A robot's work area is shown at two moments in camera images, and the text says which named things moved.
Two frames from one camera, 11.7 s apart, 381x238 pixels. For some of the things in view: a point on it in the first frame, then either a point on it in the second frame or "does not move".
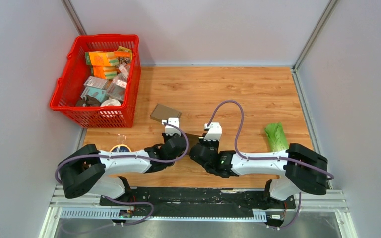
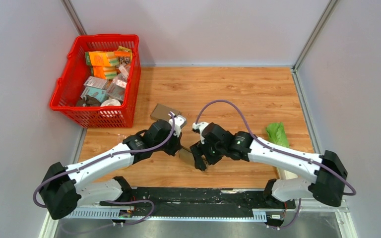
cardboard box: (163, 112) does not move
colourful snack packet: (124, 55) does not move
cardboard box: (193, 134) to (187, 156)
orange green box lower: (105, 72) does not move
